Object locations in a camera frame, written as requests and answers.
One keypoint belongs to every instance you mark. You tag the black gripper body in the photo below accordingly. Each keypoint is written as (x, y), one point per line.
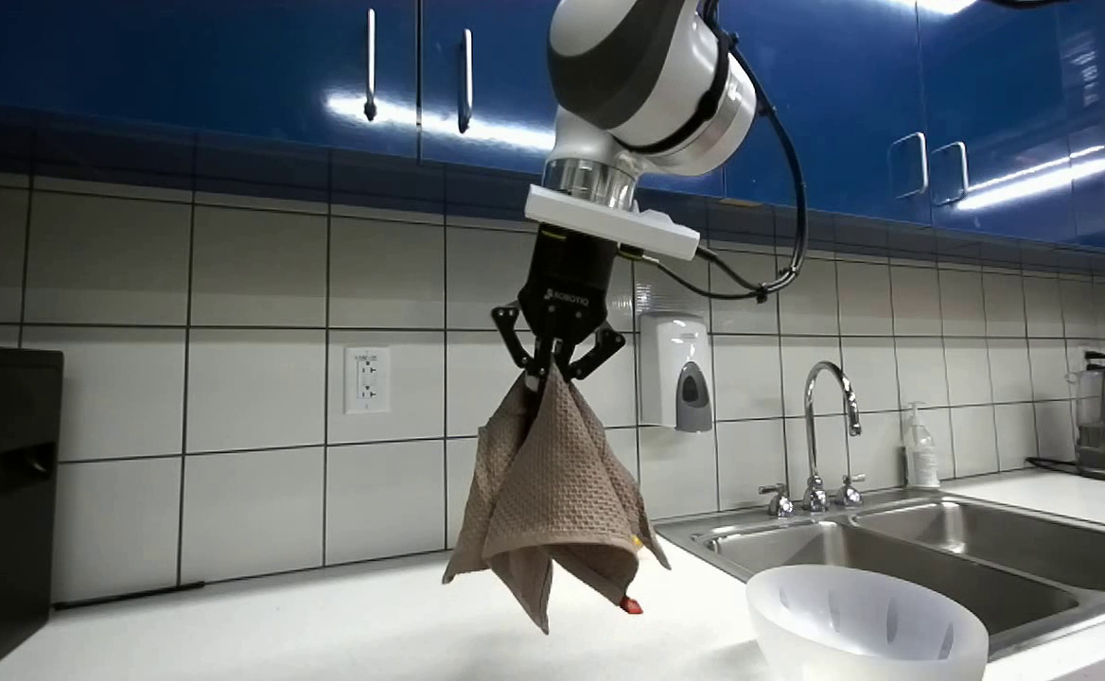
(570, 288)

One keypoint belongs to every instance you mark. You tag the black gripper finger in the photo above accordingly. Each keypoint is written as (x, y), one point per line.
(595, 349)
(521, 338)

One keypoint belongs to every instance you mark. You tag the brown towel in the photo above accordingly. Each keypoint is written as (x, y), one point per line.
(555, 504)

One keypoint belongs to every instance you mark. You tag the white translucent bowl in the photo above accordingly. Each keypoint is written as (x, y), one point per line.
(858, 625)

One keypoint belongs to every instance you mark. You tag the chrome gooseneck faucet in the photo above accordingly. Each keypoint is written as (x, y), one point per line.
(812, 441)

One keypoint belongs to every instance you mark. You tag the clear pump soap bottle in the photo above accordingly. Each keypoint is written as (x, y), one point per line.
(921, 459)

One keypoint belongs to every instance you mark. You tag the stainless steel double sink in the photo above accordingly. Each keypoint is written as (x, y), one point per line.
(1032, 543)

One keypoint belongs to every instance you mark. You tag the black box appliance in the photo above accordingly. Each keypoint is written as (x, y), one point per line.
(6, 504)

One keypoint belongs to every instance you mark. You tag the white wall soap dispenser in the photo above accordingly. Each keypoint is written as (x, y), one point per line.
(669, 378)

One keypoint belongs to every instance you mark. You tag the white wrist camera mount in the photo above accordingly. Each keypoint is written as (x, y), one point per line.
(602, 219)

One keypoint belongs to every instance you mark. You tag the white wall outlet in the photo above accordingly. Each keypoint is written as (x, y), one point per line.
(368, 378)

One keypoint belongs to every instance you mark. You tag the blue wall cabinets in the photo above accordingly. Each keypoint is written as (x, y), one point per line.
(138, 75)

